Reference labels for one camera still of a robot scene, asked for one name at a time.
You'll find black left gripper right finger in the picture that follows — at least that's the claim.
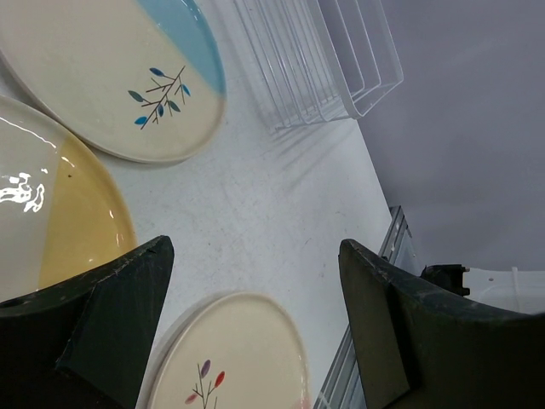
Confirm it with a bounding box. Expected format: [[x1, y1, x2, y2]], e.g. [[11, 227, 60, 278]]
[[338, 239, 545, 409]]

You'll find cream and blue round plate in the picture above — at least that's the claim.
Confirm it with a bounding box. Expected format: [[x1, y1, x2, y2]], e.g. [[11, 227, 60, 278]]
[[1, 1, 227, 163]]

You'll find aluminium table frame rail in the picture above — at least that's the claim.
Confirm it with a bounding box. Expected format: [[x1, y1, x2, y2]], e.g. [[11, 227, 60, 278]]
[[314, 206, 422, 408]]

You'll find white wire dish rack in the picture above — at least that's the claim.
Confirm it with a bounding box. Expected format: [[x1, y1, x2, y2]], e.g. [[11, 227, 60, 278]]
[[234, 1, 404, 130]]

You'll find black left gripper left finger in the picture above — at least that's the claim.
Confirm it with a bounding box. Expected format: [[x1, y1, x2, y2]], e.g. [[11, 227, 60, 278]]
[[1, 235, 174, 408]]

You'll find cream and pink round plate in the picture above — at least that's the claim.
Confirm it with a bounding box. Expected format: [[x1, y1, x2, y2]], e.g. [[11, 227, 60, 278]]
[[137, 291, 313, 408]]

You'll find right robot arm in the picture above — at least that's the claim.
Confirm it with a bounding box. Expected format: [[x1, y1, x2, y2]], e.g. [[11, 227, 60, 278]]
[[421, 264, 544, 314]]

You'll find cream and yellow round plate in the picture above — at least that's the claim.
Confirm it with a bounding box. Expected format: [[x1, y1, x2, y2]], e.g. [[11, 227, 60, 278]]
[[1, 97, 137, 301]]

